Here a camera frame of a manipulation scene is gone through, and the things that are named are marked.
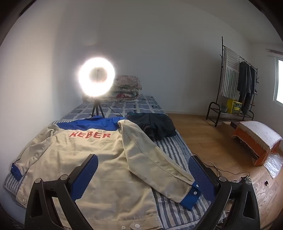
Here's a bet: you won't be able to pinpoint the black floor cable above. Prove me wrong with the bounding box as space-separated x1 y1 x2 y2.
204 162 251 184

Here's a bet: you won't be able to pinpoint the bed with striped blue bedding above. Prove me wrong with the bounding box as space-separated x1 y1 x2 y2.
4 95 226 230

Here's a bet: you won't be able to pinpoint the beige and blue work jacket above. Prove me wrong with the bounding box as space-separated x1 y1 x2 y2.
10 117 202 230

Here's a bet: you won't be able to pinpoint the window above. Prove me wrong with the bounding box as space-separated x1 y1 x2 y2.
274 57 283 102

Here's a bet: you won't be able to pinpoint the orange wooden stool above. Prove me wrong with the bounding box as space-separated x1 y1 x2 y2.
232 124 279 166

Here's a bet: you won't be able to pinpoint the black tripod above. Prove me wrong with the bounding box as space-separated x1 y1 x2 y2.
90 97 105 119

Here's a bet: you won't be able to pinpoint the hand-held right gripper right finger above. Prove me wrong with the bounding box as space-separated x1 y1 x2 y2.
188 155 261 230

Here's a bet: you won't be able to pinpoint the dark hanging clothes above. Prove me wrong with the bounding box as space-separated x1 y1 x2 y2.
237 61 257 114

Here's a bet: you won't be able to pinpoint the yellow crate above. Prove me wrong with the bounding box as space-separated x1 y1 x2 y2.
227 99 242 115

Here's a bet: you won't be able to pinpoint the folded floral quilt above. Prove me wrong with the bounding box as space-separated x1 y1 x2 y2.
114 75 142 90
112 87 140 101

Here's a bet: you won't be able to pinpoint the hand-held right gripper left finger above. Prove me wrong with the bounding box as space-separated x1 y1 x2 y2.
24 154 99 230

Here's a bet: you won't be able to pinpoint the clear plastic sheet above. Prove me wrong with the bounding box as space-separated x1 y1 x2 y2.
264 153 283 179

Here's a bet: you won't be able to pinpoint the brown cardboard box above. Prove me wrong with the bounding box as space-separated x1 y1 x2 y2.
222 120 240 137

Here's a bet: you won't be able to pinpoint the dark navy garment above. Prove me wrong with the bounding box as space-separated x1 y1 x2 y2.
126 112 177 141

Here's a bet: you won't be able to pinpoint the black metal clothes rack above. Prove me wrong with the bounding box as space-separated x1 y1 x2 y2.
206 36 259 127

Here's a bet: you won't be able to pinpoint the striped towel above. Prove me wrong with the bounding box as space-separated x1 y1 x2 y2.
222 47 240 100

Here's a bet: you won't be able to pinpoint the black ring light cable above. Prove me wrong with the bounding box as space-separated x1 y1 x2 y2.
100 104 127 117

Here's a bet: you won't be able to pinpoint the white lace cover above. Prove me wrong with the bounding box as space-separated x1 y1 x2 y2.
236 120 283 153

